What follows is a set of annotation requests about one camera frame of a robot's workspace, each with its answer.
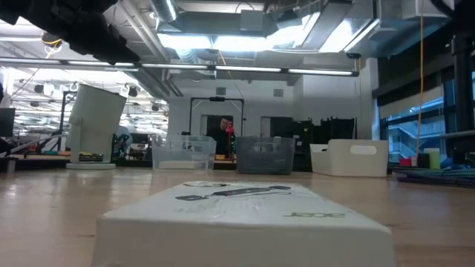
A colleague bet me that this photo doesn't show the pale green cup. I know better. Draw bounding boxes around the pale green cup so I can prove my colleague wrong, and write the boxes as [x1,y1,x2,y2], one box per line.
[422,148,441,170]

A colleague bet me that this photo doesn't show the long ceiling light bar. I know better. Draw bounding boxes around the long ceiling light bar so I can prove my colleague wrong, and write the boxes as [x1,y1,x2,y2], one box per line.
[0,56,360,78]

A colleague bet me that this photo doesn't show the black vertical post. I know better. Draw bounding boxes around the black vertical post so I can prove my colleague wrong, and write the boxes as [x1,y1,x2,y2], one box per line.
[451,32,475,164]

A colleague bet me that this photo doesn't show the person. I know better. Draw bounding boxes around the person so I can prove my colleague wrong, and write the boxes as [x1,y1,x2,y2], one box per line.
[206,116,237,156]

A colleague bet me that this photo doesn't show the clear plastic bin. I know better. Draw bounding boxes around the clear plastic bin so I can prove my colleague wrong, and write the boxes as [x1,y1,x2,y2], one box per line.
[151,133,217,172]

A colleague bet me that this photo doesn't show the black storage cabinets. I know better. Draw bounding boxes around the black storage cabinets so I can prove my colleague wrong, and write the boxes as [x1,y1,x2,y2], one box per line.
[269,116,358,171]

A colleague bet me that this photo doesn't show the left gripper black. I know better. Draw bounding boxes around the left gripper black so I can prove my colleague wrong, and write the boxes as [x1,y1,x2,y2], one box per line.
[25,0,140,63]

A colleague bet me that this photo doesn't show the dark computer monitor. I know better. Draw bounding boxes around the dark computer monitor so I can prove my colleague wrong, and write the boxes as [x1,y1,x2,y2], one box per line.
[0,107,16,137]

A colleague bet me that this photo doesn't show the white plastic bin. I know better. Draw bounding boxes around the white plastic bin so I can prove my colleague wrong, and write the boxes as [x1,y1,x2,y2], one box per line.
[309,139,390,178]

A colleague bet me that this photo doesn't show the grey horizontal bar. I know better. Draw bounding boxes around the grey horizontal bar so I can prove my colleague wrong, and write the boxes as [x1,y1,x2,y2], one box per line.
[439,129,475,140]

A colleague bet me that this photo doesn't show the ceiling cord reel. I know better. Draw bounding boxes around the ceiling cord reel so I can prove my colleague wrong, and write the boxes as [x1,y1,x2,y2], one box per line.
[40,31,65,59]

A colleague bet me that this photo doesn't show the black gantry frame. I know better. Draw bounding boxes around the black gantry frame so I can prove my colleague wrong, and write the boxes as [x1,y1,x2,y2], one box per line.
[189,96,245,138]

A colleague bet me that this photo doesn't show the white tilted appliance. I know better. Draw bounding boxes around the white tilted appliance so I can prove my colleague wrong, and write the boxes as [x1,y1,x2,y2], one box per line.
[65,84,128,171]

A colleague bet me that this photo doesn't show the silver ceiling duct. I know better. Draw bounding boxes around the silver ceiling duct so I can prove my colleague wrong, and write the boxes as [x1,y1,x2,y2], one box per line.
[150,0,179,22]

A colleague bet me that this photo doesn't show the grey plastic bin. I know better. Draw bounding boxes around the grey plastic bin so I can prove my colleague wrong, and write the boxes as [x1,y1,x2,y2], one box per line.
[236,136,297,176]

